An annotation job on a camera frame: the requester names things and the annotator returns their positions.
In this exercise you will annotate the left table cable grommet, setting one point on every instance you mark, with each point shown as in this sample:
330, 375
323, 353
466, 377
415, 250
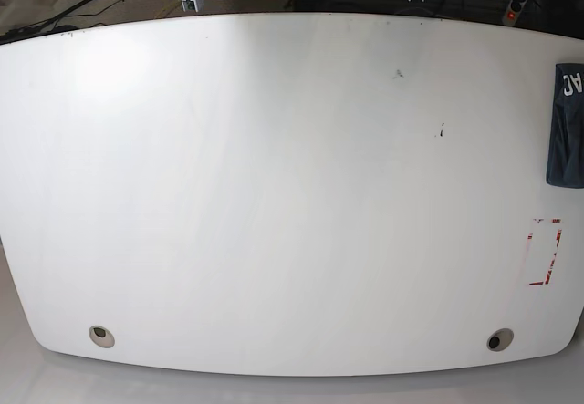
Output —
101, 337

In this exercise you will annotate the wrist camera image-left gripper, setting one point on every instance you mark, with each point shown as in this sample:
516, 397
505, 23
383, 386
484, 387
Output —
189, 5

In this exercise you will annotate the red tape rectangle marking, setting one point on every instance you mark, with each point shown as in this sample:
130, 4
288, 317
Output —
542, 250

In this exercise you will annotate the table cable grommet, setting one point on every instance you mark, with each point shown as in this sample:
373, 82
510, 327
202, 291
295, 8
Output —
101, 337
500, 340

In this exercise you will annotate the dark blue T-shirt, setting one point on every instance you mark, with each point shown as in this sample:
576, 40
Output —
565, 151

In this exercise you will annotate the right table cable grommet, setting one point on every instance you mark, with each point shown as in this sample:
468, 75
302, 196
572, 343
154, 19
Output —
500, 340

